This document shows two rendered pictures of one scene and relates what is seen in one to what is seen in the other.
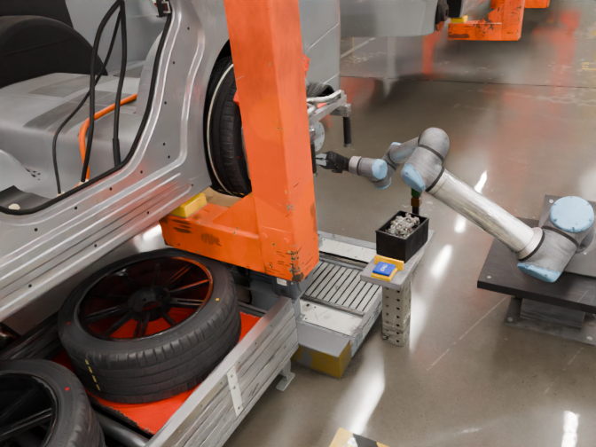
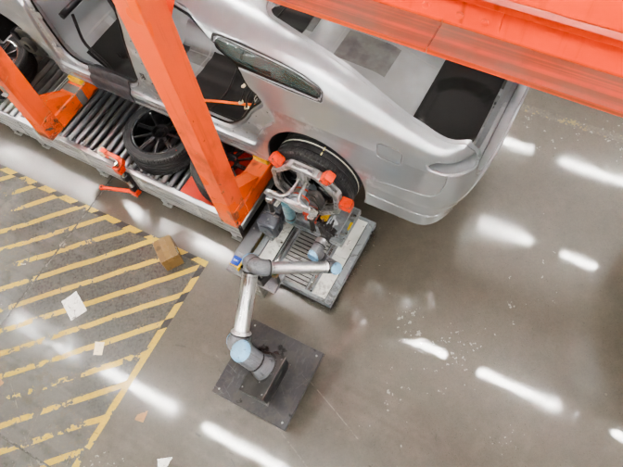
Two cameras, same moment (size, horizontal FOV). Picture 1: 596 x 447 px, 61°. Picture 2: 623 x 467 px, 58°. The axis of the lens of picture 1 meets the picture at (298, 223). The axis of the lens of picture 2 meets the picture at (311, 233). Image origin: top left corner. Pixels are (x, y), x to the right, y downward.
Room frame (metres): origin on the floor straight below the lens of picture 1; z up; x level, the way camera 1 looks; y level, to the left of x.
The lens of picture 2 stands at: (2.38, -2.11, 4.32)
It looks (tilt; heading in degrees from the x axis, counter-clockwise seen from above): 63 degrees down; 95
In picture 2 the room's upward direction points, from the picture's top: 11 degrees counter-clockwise
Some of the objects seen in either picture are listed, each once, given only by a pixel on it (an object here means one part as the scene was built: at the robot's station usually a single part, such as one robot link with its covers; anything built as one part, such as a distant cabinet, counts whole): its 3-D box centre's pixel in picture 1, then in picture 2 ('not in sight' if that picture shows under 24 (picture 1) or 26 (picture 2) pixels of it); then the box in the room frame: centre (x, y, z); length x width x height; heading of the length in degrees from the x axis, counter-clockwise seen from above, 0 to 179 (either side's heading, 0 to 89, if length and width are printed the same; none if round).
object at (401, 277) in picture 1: (399, 254); (256, 271); (1.75, -0.41, 0.44); 0.43 x 0.17 x 0.03; 147
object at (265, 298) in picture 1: (269, 277); (279, 214); (1.93, 0.16, 0.26); 0.42 x 0.18 x 0.35; 57
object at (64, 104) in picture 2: not in sight; (67, 91); (0.19, 1.38, 0.69); 0.52 x 0.17 x 0.35; 57
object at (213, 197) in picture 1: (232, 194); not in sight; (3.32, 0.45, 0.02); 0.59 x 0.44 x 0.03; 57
